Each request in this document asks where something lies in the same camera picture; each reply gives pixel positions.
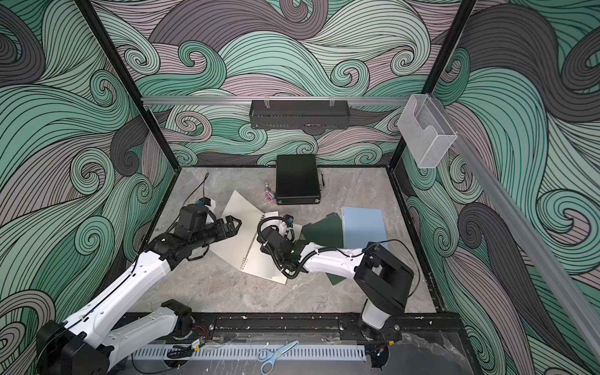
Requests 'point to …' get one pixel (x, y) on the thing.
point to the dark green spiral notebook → (326, 232)
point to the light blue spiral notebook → (362, 226)
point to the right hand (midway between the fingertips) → (262, 244)
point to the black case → (297, 180)
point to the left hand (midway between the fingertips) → (231, 223)
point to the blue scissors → (269, 357)
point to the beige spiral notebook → (244, 250)
